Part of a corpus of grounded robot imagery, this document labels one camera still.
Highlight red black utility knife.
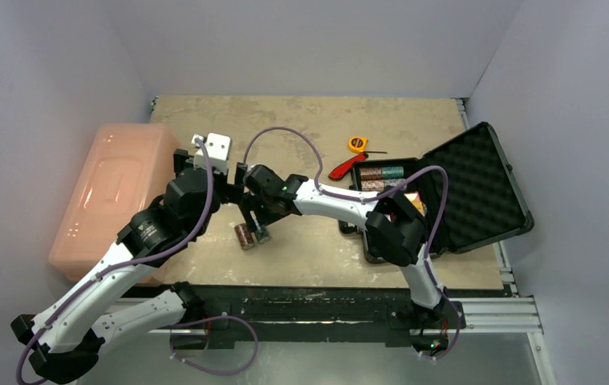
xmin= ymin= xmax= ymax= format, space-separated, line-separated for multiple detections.
xmin=327 ymin=152 xmax=368 ymax=181

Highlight red playing card deck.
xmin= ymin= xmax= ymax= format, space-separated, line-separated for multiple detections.
xmin=404 ymin=192 xmax=427 ymax=217

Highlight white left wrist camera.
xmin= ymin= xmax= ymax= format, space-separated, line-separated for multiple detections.
xmin=192 ymin=133 xmax=232 ymax=175

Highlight pink translucent plastic storage box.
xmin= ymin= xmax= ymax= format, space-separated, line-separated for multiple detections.
xmin=48 ymin=124 xmax=181 ymax=282

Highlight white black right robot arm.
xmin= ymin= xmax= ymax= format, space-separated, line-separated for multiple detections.
xmin=234 ymin=163 xmax=446 ymax=326

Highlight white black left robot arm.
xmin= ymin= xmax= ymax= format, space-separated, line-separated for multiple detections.
xmin=10 ymin=150 xmax=248 ymax=384

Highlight yellow tape measure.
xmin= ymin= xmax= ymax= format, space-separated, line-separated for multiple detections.
xmin=347 ymin=136 xmax=387 ymax=154

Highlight black poker set case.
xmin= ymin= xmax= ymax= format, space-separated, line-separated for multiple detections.
xmin=350 ymin=122 xmax=534 ymax=257

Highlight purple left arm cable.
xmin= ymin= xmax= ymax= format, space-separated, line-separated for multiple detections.
xmin=15 ymin=140 xmax=261 ymax=385

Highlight grey blue poker chip stack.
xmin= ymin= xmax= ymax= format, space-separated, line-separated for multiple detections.
xmin=254 ymin=226 xmax=271 ymax=245

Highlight red brown poker chip stack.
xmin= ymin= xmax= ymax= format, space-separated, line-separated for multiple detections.
xmin=233 ymin=223 xmax=255 ymax=250

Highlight orange blue chip stack right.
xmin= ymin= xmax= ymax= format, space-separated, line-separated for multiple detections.
xmin=383 ymin=178 xmax=408 ymax=191

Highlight orange black chip stack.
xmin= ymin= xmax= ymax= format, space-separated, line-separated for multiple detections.
xmin=359 ymin=168 xmax=384 ymax=180

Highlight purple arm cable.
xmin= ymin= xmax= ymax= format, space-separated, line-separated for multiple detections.
xmin=242 ymin=126 xmax=465 ymax=363
xmin=15 ymin=140 xmax=261 ymax=385

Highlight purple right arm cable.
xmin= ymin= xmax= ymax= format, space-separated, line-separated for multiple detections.
xmin=242 ymin=126 xmax=465 ymax=363

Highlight green chip stack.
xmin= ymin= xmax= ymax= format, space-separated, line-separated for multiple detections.
xmin=380 ymin=166 xmax=404 ymax=180

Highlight pink blue chip stack left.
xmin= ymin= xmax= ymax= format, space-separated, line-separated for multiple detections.
xmin=361 ymin=180 xmax=386 ymax=192

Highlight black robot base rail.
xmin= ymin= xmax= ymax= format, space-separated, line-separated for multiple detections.
xmin=72 ymin=284 xmax=544 ymax=352

